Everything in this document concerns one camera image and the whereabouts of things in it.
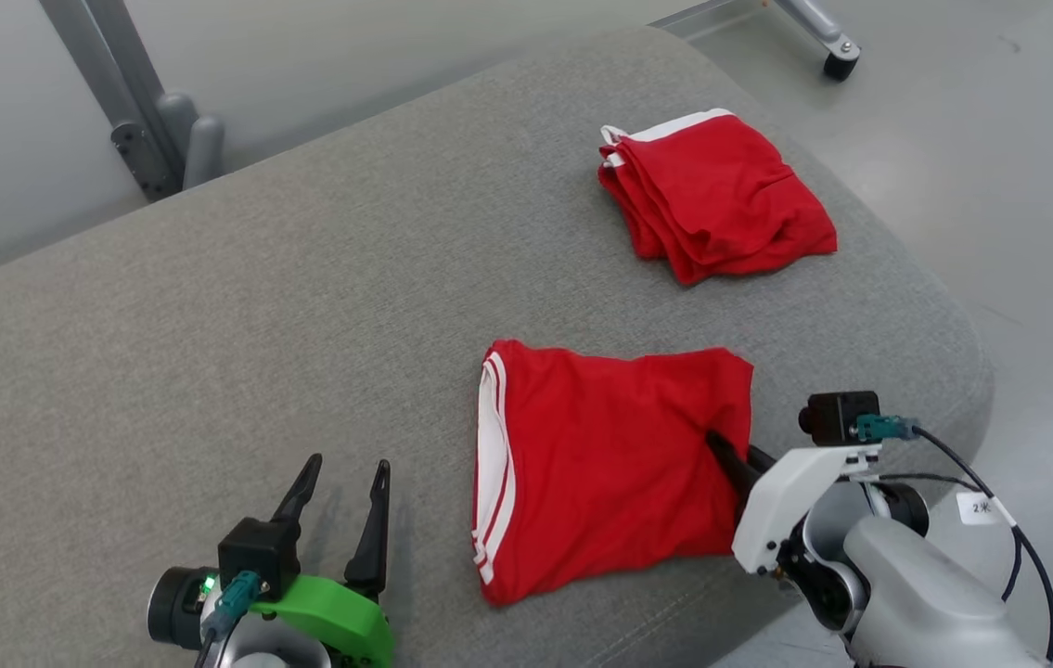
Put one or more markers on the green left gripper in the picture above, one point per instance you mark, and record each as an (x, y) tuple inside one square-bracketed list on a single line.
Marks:
[(340, 617)]

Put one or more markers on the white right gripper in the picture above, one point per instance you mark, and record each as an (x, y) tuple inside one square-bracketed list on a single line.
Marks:
[(786, 501)]

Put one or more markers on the red Bulls jersey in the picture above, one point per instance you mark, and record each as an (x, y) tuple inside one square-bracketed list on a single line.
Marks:
[(609, 464)]

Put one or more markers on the red shorts with white stripe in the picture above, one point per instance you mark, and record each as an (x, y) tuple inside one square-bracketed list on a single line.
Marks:
[(721, 204)]

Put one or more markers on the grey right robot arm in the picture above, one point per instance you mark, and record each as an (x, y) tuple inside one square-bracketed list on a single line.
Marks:
[(916, 594)]

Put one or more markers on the black caster wheel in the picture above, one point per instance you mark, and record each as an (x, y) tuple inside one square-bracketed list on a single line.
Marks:
[(841, 65)]

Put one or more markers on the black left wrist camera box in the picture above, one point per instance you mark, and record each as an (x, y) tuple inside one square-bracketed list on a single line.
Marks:
[(257, 557)]

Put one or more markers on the grey rounded frame tube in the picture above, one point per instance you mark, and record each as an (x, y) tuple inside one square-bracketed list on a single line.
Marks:
[(206, 153), (175, 125)]

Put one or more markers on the dark metal post bracket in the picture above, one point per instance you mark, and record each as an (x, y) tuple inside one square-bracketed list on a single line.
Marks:
[(144, 162)]

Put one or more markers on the grey metal frame leg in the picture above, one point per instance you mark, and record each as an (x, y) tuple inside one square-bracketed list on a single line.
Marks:
[(814, 19)]

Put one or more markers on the grey partition base rail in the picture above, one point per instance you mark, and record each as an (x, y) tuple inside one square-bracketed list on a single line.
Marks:
[(702, 11)]

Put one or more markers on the grey metal partition post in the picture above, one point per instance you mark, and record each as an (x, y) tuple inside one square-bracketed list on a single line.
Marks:
[(109, 74)]

